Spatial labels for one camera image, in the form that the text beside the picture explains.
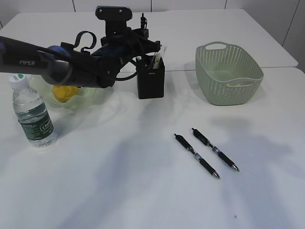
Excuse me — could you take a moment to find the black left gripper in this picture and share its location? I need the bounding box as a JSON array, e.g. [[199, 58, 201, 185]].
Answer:
[[100, 27, 161, 59]]

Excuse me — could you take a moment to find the black gel pen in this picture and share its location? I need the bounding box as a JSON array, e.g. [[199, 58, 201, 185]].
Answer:
[[192, 128, 240, 172], [140, 13, 149, 39], [174, 134, 221, 179]]

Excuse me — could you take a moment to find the yellow-green utility knife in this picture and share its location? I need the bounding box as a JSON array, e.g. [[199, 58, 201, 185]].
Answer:
[[153, 53, 161, 69]]

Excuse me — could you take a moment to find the clear plastic ruler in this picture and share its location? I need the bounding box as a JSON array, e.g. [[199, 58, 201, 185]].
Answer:
[[158, 45, 167, 59]]

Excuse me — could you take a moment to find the yellow pear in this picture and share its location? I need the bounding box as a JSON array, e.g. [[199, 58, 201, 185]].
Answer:
[[52, 85, 79, 103]]

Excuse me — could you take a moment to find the clear water bottle green label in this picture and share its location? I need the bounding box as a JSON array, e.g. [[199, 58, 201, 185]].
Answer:
[[9, 73, 57, 147]]

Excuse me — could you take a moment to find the yellow white waste paper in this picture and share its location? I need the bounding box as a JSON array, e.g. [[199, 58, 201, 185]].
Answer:
[[227, 81, 247, 87]]

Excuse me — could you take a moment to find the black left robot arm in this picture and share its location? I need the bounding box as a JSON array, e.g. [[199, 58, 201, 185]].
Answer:
[[0, 28, 161, 88]]

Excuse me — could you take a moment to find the black square pen holder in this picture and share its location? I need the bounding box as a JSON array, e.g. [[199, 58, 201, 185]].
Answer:
[[136, 58, 165, 99]]

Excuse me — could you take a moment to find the frosted green wavy plate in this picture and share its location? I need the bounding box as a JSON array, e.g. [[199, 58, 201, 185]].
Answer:
[[28, 75, 113, 110]]

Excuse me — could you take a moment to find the green plastic woven basket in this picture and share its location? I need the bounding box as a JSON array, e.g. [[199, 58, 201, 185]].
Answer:
[[195, 42, 264, 106]]

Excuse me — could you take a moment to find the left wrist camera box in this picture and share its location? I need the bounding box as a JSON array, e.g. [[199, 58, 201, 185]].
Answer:
[[95, 6, 132, 37]]

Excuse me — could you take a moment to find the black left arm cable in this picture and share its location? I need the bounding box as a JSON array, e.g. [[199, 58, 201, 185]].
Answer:
[[35, 31, 143, 82]]

